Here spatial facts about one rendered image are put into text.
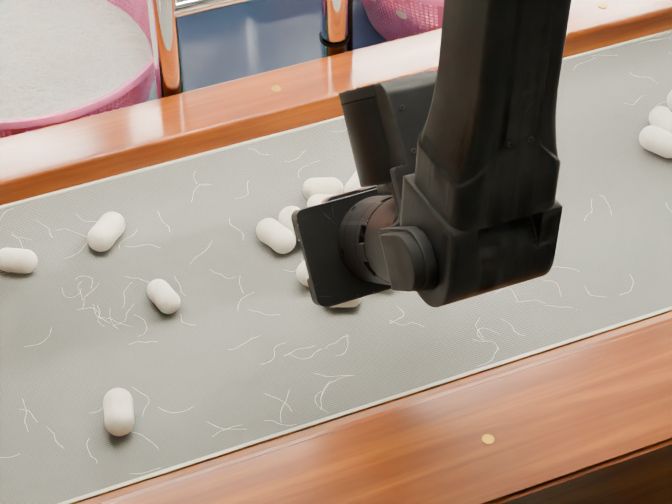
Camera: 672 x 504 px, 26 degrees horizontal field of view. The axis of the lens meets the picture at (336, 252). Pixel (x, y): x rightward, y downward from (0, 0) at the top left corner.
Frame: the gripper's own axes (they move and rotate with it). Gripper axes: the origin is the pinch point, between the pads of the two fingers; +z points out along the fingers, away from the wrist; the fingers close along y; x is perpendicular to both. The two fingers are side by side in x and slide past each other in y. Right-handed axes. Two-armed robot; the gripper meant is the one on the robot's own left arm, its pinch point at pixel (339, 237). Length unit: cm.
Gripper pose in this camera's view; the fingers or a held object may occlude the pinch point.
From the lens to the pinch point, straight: 103.4
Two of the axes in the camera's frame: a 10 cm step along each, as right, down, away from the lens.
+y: -9.3, 2.6, -2.7
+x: 2.5, 9.6, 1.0
